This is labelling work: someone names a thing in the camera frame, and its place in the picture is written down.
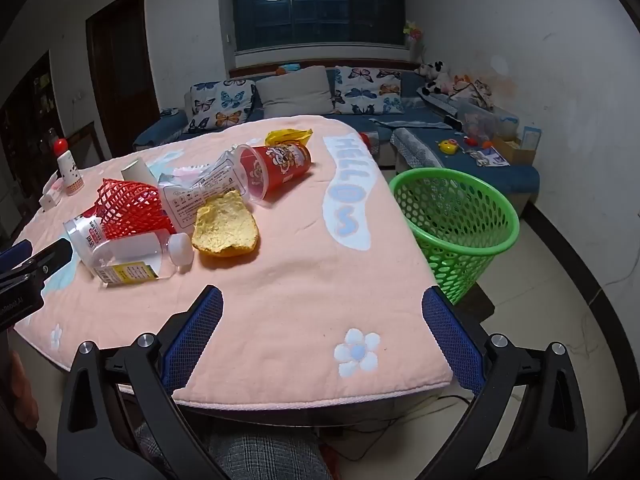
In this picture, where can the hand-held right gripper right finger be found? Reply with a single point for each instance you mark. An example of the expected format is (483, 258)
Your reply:
(450, 340)

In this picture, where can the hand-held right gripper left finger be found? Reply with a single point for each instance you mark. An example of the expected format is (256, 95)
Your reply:
(200, 330)

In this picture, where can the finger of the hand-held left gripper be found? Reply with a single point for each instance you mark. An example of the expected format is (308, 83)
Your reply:
(15, 254)
(50, 255)

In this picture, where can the green plastic basket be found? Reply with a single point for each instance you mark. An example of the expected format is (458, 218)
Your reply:
(450, 230)

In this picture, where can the white milk carton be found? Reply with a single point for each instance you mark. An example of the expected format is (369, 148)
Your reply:
(185, 205)

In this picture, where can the red snack cup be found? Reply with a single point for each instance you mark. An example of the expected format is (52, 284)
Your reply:
(282, 165)

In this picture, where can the white jar red label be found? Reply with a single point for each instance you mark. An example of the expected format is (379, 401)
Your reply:
(82, 235)

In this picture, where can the small white box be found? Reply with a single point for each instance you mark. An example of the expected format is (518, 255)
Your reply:
(51, 195)

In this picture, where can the clear bottle yellow label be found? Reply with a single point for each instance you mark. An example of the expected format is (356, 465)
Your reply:
(135, 260)

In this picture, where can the white bottle red cap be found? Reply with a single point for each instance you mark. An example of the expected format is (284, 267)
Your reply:
(67, 170)

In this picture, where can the red foam fruit net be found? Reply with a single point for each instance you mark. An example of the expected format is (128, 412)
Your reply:
(132, 210)

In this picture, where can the pink flower blanket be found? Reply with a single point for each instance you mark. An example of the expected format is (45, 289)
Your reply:
(280, 280)

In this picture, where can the dark wooden chair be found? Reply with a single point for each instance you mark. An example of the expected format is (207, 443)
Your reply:
(87, 147)

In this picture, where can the brown paper cup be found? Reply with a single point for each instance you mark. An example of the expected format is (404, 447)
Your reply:
(136, 170)

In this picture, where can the dark cabinet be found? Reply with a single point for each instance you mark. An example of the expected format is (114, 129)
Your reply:
(27, 120)

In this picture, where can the person's plaid trousers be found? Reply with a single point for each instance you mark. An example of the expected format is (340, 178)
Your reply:
(260, 455)

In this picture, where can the clear plastic lid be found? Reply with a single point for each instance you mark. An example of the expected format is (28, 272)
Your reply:
(245, 180)

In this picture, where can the printed clear plastic packet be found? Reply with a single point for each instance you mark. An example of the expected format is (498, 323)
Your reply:
(220, 167)

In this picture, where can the picture book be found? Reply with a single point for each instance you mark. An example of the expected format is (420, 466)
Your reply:
(492, 157)

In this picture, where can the yellow toy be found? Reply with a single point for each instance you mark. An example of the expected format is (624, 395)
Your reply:
(448, 146)

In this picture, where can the dark wooden door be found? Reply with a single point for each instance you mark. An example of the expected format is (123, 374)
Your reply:
(122, 75)

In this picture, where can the cardboard box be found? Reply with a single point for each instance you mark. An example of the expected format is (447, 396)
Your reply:
(520, 147)

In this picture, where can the yellow plastic wrapper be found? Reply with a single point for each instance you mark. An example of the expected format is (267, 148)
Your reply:
(287, 136)

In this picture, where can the clear plastic storage box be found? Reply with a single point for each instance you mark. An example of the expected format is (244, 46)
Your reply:
(482, 120)

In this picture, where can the butterfly print cushion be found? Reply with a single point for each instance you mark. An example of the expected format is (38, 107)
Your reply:
(367, 90)
(220, 107)

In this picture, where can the blue sofa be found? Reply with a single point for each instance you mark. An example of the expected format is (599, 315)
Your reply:
(425, 110)

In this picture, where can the grey cushion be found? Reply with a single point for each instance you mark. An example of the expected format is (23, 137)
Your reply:
(295, 92)

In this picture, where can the black and white plush cow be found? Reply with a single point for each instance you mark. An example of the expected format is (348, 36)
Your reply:
(432, 75)

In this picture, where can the orange toy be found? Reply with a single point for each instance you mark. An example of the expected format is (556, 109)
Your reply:
(287, 68)

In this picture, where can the colourful flower bunch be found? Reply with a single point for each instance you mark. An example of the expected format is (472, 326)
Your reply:
(413, 35)

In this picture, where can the dark window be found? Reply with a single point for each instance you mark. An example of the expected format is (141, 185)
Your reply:
(320, 5)

